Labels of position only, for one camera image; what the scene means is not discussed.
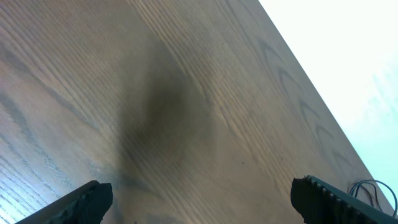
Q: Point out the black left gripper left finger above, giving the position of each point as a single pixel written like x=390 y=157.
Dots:
x=86 y=205

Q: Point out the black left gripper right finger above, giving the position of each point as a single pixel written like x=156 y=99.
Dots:
x=320 y=203

